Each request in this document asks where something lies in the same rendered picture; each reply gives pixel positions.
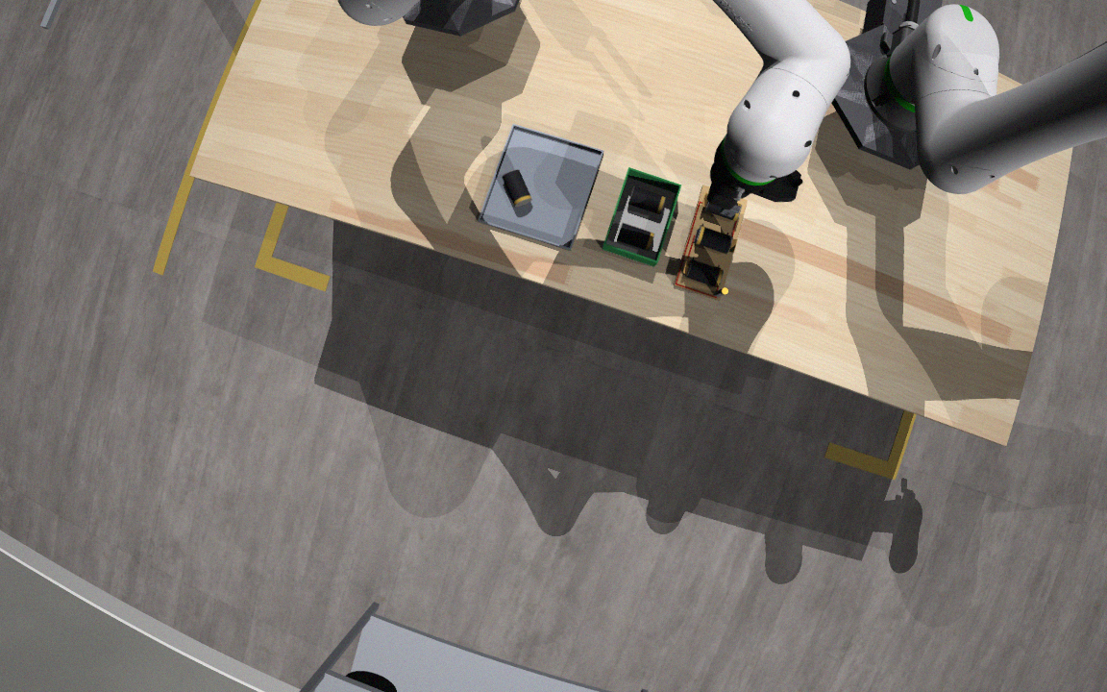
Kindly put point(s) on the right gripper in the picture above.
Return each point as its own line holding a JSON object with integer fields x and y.
{"x": 783, "y": 189}

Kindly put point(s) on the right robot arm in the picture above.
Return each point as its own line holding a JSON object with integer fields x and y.
{"x": 805, "y": 64}

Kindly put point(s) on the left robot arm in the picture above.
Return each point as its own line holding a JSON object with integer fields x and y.
{"x": 967, "y": 136}

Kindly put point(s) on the black battery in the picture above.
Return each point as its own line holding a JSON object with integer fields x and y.
{"x": 646, "y": 200}
{"x": 716, "y": 210}
{"x": 704, "y": 273}
{"x": 517, "y": 188}
{"x": 635, "y": 237}
{"x": 714, "y": 240}

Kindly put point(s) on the tan battery holder board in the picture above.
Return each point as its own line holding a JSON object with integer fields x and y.
{"x": 706, "y": 255}

